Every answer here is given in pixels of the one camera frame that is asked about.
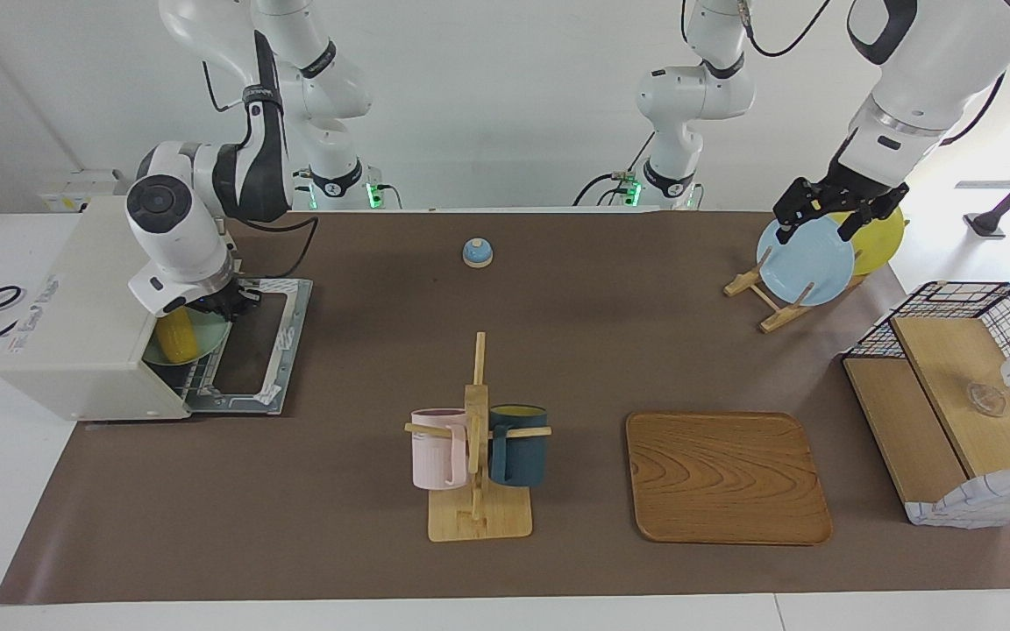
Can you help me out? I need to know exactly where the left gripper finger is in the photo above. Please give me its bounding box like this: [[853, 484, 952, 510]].
[[772, 177, 826, 245], [836, 184, 911, 242]]

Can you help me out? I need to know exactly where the pale green round plate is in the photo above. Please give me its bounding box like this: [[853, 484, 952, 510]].
[[142, 307, 234, 367]]

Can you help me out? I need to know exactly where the yellow corn cob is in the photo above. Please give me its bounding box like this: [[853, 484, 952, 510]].
[[157, 308, 201, 365]]

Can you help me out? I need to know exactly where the white toaster oven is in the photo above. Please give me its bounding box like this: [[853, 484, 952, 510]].
[[0, 195, 313, 423]]

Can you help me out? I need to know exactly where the yellow plate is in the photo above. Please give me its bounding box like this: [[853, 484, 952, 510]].
[[829, 206, 907, 277]]

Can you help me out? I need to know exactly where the light blue plate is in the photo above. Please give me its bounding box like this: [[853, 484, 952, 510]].
[[757, 210, 857, 307]]

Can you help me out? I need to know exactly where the wooden plate rack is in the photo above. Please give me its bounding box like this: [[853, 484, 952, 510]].
[[724, 219, 909, 334]]

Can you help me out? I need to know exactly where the small clear glass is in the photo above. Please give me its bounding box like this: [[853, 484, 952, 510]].
[[965, 381, 1007, 417]]

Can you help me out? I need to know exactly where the pink mug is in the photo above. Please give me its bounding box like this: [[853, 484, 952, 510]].
[[410, 408, 471, 491]]

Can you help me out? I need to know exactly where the brown table mat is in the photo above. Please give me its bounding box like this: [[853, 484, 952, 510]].
[[0, 210, 1010, 606]]

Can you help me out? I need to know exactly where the wooden serving tray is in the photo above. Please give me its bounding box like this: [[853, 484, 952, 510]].
[[625, 411, 834, 546]]

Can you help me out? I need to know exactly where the white checked cloth liner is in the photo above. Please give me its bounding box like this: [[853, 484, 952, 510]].
[[904, 460, 1010, 529]]

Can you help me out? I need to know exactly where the dark teal mug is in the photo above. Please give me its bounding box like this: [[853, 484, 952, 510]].
[[487, 404, 549, 488]]

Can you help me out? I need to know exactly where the wooden mug tree stand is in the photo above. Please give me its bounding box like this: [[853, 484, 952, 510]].
[[404, 331, 553, 542]]

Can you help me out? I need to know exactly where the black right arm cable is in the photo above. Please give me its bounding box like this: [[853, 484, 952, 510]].
[[203, 53, 322, 280]]

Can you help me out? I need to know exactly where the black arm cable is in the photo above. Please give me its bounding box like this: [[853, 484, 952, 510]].
[[203, 53, 322, 280], [737, 0, 1006, 145]]

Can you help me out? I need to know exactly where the white wall box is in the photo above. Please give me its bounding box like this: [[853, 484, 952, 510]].
[[39, 169, 133, 213]]

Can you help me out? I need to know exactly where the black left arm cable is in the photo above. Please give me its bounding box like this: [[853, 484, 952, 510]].
[[737, 0, 1006, 145]]

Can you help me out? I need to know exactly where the wire basket wooden shelf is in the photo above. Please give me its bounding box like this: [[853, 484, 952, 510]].
[[842, 280, 1010, 529]]

